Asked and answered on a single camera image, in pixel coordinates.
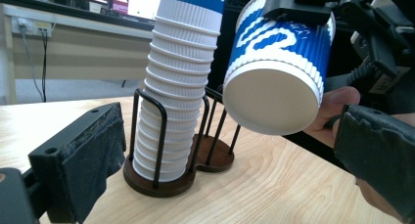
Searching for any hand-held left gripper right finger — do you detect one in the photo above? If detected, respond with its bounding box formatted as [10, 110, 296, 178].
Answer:
[333, 103, 415, 224]

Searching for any white wall socket strip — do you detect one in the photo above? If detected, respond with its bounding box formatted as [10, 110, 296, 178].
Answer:
[11, 17, 54, 36]

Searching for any dark wooden wire cup holder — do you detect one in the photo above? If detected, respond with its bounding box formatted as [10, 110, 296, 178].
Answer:
[122, 86, 243, 199]

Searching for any beige wooden desk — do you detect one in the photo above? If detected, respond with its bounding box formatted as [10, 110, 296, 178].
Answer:
[0, 3, 155, 105]

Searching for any white lit monitor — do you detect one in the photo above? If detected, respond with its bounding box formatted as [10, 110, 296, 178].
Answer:
[126, 0, 164, 22]

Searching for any stack of ribbed paper cups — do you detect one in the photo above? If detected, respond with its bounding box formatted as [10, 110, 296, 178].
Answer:
[131, 0, 228, 183]

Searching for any hanging black cable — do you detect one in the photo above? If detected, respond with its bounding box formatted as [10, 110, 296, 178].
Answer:
[39, 30, 50, 104]

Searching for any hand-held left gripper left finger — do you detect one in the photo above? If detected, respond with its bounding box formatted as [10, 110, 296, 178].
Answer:
[28, 101, 127, 224]

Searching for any grey hanging cable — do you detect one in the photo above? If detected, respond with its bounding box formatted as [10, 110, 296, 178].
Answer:
[19, 22, 45, 103]

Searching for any colourful screen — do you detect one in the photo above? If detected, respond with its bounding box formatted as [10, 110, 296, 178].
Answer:
[112, 0, 130, 16]

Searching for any right hand-held gripper black cable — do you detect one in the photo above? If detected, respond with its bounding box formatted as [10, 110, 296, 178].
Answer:
[324, 61, 376, 93]

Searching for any blue printed paper cup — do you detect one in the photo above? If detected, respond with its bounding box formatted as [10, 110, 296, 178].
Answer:
[222, 0, 337, 137]

